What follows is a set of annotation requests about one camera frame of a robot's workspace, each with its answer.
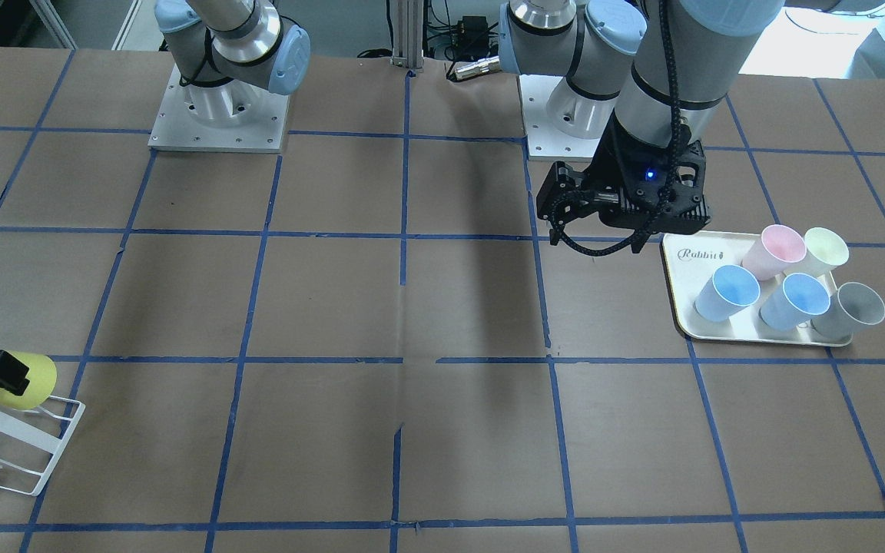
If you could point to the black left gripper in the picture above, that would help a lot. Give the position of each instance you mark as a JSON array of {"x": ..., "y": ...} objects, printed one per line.
[{"x": 610, "y": 170}]

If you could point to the yellow cup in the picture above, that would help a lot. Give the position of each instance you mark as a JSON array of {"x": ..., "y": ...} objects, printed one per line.
[{"x": 42, "y": 377}]

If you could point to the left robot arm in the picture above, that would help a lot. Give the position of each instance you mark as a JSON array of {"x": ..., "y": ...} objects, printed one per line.
[{"x": 643, "y": 79}]

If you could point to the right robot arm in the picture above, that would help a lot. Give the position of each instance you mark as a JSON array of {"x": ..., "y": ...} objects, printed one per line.
[{"x": 236, "y": 65}]

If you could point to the blue cup near logo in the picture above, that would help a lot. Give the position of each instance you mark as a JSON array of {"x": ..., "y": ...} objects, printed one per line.
[{"x": 730, "y": 289}]

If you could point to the pink cup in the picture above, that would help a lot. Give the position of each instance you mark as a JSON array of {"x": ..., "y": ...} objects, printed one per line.
[{"x": 777, "y": 248}]

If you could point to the cream cup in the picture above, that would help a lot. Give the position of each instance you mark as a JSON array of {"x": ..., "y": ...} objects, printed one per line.
[{"x": 826, "y": 251}]

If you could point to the grey cup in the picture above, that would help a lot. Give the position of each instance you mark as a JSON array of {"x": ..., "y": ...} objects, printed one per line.
[{"x": 854, "y": 307}]

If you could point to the white rectangular tray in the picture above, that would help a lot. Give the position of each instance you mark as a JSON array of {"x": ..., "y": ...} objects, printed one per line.
[{"x": 690, "y": 262}]

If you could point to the white wire cup rack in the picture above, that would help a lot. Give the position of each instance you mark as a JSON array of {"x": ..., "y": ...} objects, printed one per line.
[{"x": 32, "y": 442}]

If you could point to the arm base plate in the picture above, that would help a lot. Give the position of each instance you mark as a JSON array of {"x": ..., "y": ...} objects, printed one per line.
[
  {"x": 233, "y": 118},
  {"x": 561, "y": 124}
]

